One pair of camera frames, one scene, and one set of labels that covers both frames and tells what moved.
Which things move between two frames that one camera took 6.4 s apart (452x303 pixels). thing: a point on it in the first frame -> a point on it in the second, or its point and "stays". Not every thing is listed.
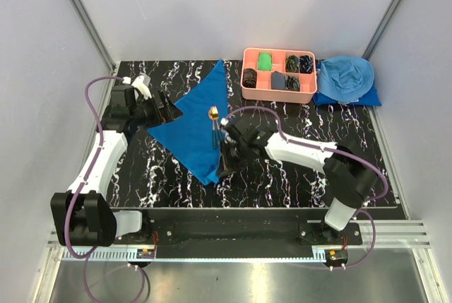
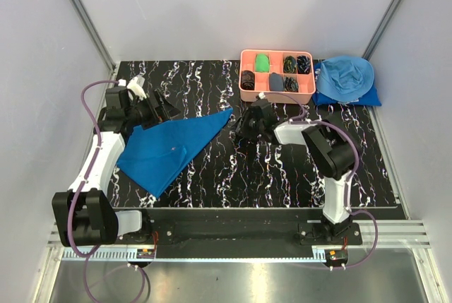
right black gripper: x=227 y=166 -> x=241 y=126
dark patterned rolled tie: x=249 y=78 stays
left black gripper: x=168 y=113 stays
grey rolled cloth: x=277 y=80 stays
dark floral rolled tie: x=292 y=83 stays
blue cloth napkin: x=189 y=136 -> x=154 y=157
